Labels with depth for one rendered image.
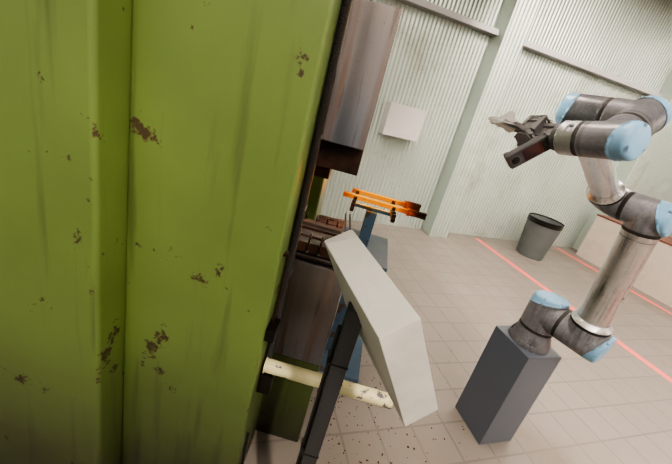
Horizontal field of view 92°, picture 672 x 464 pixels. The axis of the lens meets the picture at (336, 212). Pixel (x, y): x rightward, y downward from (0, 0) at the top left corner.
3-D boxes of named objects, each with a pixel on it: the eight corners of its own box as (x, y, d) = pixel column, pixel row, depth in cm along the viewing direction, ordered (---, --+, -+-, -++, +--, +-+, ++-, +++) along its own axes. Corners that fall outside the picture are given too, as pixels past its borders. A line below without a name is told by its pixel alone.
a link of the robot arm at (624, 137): (652, 151, 76) (627, 170, 74) (593, 146, 87) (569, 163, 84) (655, 112, 72) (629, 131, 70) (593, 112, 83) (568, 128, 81)
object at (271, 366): (389, 400, 111) (393, 389, 110) (389, 414, 106) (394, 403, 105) (266, 364, 113) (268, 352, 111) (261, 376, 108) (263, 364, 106)
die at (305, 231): (338, 244, 141) (343, 226, 138) (332, 265, 122) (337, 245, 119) (245, 218, 142) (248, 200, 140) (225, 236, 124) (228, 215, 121)
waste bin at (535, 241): (528, 248, 508) (544, 214, 489) (553, 263, 467) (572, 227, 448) (505, 245, 493) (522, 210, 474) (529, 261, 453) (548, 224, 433)
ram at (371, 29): (367, 138, 139) (395, 35, 125) (363, 150, 102) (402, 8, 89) (272, 113, 140) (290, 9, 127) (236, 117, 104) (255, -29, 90)
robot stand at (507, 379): (484, 404, 197) (527, 325, 177) (510, 440, 178) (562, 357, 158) (454, 406, 190) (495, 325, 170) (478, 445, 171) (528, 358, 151)
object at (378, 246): (386, 241, 202) (387, 238, 201) (386, 272, 164) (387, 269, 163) (340, 228, 204) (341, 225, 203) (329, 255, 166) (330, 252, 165)
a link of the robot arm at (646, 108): (626, 89, 85) (597, 108, 82) (684, 95, 76) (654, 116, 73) (617, 123, 91) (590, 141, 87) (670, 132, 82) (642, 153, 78)
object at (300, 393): (313, 377, 185) (332, 311, 169) (297, 443, 149) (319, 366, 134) (219, 350, 187) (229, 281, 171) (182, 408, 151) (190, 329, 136)
